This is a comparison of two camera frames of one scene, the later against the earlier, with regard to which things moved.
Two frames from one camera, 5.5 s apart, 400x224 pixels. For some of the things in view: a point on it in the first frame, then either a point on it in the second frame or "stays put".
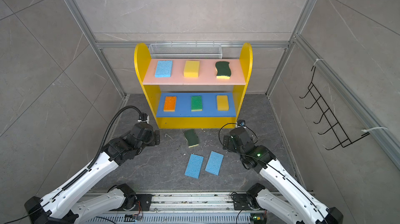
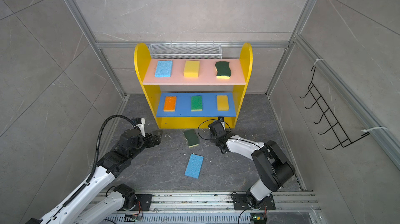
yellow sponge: [191, 69] stays put
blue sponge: [163, 69] stays put
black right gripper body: [231, 146] -> [214, 139]
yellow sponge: [222, 102] stays put
